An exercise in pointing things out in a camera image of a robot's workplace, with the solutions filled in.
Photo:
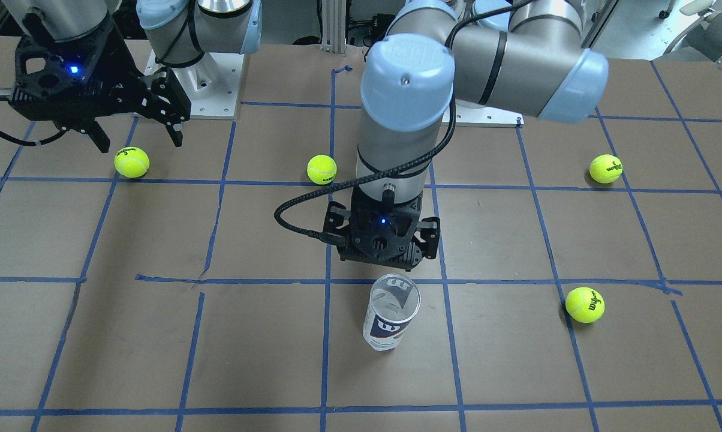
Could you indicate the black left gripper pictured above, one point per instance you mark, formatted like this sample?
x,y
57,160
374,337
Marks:
x,y
431,234

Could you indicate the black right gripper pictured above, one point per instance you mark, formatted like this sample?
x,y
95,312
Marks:
x,y
123,67

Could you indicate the white tennis ball can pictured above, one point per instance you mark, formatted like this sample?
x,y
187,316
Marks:
x,y
394,301

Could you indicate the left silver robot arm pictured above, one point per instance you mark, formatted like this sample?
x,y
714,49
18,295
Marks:
x,y
426,62

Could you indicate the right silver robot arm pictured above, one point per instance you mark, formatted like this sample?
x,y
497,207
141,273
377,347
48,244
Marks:
x,y
179,31

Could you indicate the yellow tennis ball base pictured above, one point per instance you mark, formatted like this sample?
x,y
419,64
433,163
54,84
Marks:
x,y
131,162

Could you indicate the yellow tennis ball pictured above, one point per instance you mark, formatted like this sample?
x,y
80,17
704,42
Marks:
x,y
321,169
605,169
584,305

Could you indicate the yellow tennis ball centre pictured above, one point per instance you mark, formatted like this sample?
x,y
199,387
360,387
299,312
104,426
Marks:
x,y
584,305

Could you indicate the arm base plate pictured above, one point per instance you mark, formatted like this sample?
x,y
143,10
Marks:
x,y
469,114
213,85

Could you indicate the aluminium frame post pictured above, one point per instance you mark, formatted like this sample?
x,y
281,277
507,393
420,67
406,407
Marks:
x,y
333,26

